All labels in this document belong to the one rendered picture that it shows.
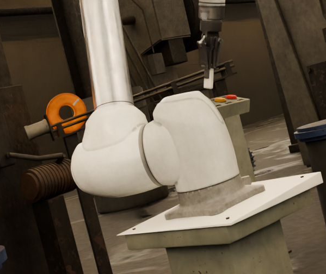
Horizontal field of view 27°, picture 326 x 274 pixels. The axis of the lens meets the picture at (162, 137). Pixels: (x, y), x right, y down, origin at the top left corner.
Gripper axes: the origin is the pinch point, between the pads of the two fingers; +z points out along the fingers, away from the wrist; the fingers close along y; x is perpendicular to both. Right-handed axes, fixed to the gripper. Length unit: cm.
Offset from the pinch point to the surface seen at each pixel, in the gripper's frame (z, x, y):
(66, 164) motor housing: 37, -48, 23
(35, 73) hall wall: 138, -678, -514
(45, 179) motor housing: 39, -46, 35
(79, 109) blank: 18, -55, 9
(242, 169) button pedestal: 31.9, 12.5, -5.5
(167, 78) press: 140, -518, -648
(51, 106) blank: 17, -61, 18
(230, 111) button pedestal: 11.8, 5.8, -6.1
